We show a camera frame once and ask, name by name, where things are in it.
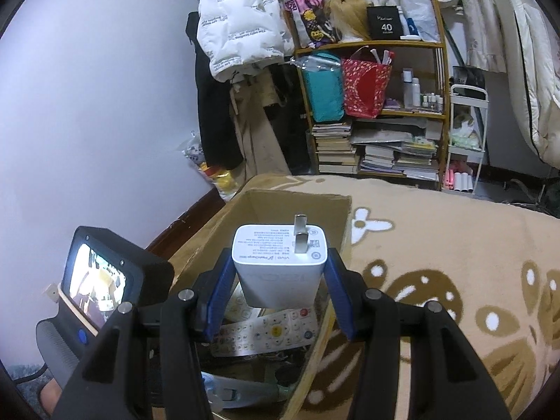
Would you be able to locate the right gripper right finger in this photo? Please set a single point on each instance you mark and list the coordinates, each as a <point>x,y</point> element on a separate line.
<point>448,378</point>

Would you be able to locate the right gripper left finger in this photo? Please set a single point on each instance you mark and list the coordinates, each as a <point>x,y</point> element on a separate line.
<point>111,379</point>

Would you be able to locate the light blue device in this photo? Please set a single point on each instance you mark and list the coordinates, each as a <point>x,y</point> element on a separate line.
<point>230,393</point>

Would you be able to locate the cardboard box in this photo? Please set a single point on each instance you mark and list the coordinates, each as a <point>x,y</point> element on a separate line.
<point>257,206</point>

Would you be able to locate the white TV remote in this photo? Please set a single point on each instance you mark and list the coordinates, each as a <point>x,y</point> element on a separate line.
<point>284,330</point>

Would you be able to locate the white plug charger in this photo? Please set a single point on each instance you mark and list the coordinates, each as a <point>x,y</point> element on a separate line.
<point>280,266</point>

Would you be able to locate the white Midea remote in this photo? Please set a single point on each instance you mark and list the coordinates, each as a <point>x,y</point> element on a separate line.
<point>237,308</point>

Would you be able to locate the beige patterned blanket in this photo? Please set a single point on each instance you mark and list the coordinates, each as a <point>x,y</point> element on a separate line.
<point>493,267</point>

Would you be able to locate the plastic snack bag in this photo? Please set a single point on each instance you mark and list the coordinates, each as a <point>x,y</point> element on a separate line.
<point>219,177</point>

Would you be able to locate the black hanging coat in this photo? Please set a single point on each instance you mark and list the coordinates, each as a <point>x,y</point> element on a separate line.
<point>217,132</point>

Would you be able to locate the beige trench coat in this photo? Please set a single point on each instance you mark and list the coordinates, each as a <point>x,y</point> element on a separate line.
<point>258,144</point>

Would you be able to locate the white trolley cart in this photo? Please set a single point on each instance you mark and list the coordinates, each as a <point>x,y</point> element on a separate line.
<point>467,138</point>

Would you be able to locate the stack of books right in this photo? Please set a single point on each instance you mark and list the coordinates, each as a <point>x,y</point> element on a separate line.
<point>403,147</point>

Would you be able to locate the stack of books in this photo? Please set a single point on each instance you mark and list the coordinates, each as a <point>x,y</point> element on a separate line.
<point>403,147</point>
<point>335,153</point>

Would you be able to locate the stack of books left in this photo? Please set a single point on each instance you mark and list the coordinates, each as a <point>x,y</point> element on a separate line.
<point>335,153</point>

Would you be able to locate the wooden bookshelf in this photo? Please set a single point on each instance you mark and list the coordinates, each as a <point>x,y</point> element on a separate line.
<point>418,86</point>

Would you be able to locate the white puffer jacket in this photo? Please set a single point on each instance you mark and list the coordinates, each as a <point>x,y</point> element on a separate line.
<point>242,37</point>

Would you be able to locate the teal gift bag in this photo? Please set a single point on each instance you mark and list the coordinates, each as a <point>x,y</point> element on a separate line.
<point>323,80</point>

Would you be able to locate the red gift bag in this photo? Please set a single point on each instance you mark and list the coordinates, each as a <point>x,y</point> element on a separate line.
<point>365,78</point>

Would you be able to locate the purple patterned bag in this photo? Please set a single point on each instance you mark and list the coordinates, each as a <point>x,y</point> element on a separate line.
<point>312,26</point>

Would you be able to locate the blonde wig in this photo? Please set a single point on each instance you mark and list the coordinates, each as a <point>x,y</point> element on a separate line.
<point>349,19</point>

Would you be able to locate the black box with 40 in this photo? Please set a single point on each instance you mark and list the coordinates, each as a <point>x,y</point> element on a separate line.
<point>384,22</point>

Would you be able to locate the upper wall socket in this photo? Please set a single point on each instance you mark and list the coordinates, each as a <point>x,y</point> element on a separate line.
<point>52,291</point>

